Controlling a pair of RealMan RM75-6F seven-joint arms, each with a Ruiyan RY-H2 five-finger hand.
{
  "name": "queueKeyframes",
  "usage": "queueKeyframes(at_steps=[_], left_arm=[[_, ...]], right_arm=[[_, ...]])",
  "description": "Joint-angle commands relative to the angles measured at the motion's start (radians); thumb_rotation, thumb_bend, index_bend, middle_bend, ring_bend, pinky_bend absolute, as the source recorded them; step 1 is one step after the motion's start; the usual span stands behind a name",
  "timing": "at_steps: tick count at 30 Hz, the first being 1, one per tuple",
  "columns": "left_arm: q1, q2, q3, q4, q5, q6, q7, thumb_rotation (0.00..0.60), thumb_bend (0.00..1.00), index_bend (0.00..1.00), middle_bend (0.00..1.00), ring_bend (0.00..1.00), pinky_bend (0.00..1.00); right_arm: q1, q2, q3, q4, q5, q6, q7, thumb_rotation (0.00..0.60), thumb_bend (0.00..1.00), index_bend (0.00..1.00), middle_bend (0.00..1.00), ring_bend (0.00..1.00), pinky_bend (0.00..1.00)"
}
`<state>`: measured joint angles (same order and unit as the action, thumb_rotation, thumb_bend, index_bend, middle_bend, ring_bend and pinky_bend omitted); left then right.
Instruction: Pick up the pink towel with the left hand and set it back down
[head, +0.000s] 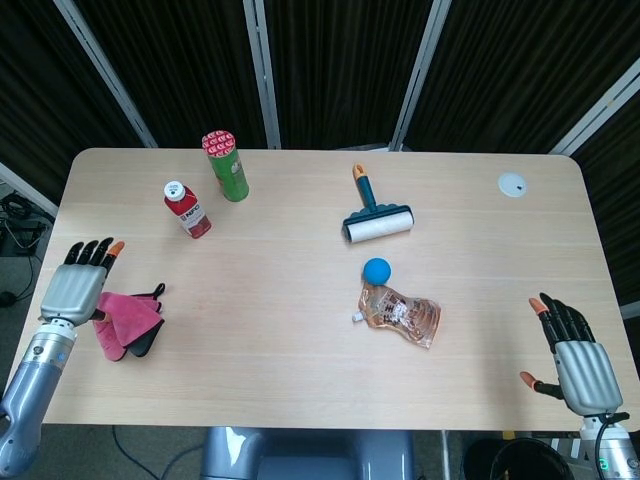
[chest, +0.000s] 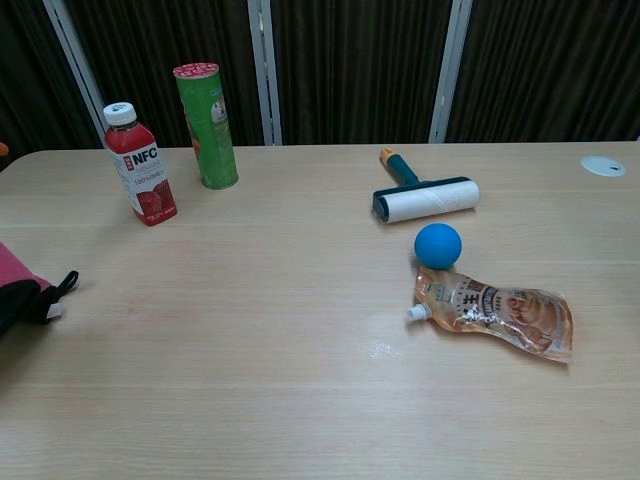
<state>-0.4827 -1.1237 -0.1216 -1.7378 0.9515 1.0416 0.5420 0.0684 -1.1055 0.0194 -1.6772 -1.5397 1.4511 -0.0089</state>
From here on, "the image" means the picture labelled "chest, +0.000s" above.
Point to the blue ball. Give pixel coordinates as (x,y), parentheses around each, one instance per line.
(437,246)

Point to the pink cloth with black trim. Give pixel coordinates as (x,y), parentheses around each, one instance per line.
(15,272)

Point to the slanted white partition post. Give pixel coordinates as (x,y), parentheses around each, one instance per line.
(75,60)

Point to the orange spout pouch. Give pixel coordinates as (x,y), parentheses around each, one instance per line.
(500,315)

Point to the red NFC juice bottle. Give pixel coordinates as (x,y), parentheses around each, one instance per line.
(142,165)

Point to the white partition post with holes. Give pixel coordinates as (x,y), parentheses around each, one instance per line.
(450,75)

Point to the green chip can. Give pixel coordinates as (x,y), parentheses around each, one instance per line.
(210,130)

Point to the upright white partition post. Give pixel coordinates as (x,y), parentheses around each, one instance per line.
(265,75)

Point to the dark brown curtain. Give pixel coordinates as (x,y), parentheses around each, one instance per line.
(360,70)

